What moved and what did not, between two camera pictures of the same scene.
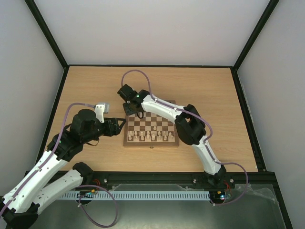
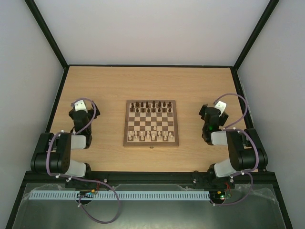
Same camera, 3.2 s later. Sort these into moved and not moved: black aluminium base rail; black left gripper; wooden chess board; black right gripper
Moved: black right gripper; black left gripper
Not moved: black aluminium base rail; wooden chess board
